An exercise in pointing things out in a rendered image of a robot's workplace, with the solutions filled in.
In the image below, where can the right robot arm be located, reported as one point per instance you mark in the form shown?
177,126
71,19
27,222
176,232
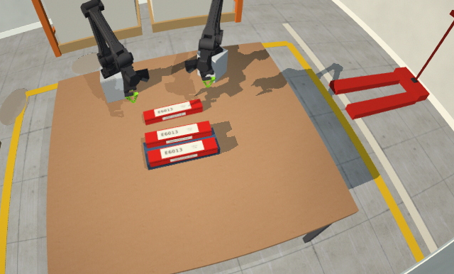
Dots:
122,60

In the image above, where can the red box of welding electrodes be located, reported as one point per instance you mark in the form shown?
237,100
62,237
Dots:
182,152

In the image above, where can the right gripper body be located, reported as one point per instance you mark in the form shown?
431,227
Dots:
127,88

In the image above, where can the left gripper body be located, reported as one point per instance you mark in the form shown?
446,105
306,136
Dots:
209,72

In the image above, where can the red box with white label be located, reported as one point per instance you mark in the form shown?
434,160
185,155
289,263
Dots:
178,134

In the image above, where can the red welding electrode box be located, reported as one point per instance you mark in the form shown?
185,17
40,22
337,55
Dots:
172,111

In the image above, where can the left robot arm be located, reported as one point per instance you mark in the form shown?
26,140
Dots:
209,39

